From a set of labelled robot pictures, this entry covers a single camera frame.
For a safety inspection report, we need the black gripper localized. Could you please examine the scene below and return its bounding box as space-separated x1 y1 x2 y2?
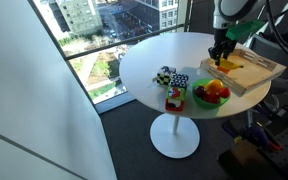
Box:
208 28 238 67

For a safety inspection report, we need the wooden tray box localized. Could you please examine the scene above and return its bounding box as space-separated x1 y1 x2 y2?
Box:
198 48 287 98

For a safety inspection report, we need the yellow orange round fruit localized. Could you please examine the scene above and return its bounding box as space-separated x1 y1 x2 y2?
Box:
207 79 224 94

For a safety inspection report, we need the small red fruit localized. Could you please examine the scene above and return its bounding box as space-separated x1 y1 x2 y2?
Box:
218 87 231 99

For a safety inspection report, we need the dark purple plum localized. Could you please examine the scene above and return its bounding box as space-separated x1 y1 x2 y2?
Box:
193 85 208 100

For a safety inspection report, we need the red apple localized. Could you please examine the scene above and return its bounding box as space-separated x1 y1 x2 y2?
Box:
205 92 221 105

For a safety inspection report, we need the dark window mullion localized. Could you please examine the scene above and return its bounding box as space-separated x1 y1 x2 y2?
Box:
183 0 194 33

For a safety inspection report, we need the green plastic bowl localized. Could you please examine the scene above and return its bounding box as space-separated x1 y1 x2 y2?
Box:
191 78 232 110

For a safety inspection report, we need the zebra checker soft cube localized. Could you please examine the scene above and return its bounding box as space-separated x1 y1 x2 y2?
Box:
155 65 178 87

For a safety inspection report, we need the green soft cube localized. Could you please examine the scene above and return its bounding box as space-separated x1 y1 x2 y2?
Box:
165 86 187 102

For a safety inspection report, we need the grey office chair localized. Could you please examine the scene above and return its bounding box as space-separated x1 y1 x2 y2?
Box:
249 32 288 96

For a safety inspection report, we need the blue clamp with red tip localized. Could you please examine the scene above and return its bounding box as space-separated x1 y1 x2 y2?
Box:
243 122 284 153

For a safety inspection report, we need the brown cardboard sheet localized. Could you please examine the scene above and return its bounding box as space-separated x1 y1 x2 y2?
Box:
216 139 287 180

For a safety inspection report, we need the pale apartment building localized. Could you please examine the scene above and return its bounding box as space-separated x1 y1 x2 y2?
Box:
54 0 104 37

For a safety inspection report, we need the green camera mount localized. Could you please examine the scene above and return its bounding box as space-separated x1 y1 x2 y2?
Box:
225 18 266 42

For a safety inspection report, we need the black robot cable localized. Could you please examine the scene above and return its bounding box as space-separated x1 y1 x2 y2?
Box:
264 0 288 65

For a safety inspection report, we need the white table pedestal base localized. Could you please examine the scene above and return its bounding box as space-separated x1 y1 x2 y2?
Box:
149 113 201 160

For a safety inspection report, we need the dark window rail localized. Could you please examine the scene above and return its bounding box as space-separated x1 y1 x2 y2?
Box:
63 24 186 62

